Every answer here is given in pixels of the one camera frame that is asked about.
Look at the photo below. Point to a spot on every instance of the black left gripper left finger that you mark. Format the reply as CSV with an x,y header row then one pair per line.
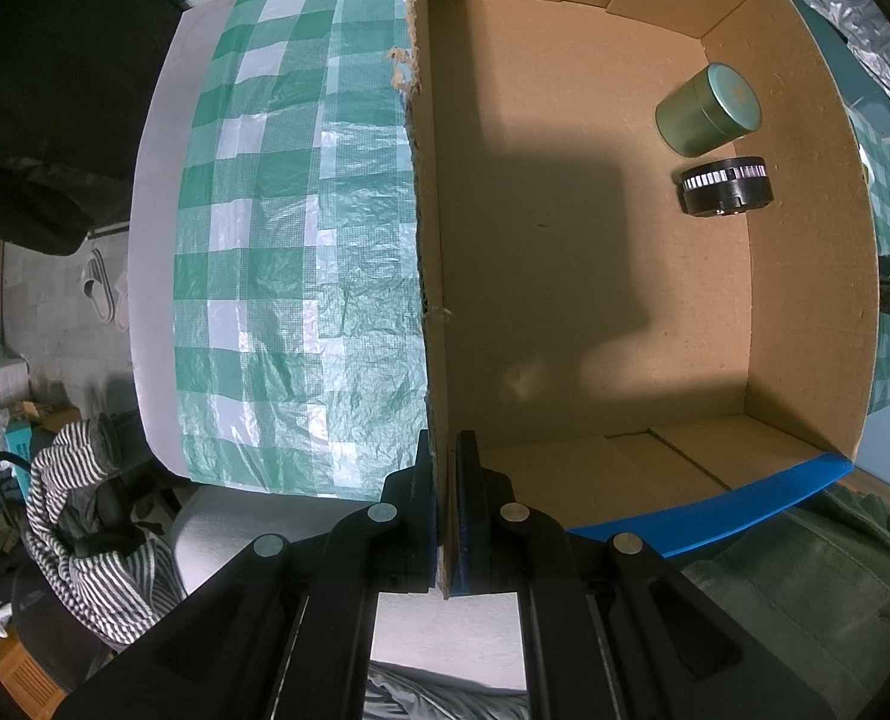
x,y
390,546

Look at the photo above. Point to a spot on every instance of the green round tin can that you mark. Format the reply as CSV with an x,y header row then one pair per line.
x,y
714,107

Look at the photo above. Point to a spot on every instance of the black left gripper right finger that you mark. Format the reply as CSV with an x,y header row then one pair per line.
x,y
502,545

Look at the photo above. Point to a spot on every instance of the white sandal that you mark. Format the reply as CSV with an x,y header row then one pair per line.
x,y
96,287

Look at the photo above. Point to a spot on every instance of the dark green jacket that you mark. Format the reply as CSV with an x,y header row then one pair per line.
x,y
812,584

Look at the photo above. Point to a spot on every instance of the black round tape dispenser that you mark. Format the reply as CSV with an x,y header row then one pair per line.
x,y
725,187

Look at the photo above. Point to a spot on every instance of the green white checkered tablecloth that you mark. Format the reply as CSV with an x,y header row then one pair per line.
x,y
297,314

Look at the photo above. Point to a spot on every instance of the black white striped garment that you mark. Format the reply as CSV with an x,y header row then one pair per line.
x,y
115,576

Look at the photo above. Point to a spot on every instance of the brown cardboard box blue rim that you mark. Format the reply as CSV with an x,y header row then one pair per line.
x,y
622,362

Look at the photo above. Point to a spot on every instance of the black hanging garment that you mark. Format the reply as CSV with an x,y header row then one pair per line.
x,y
76,82

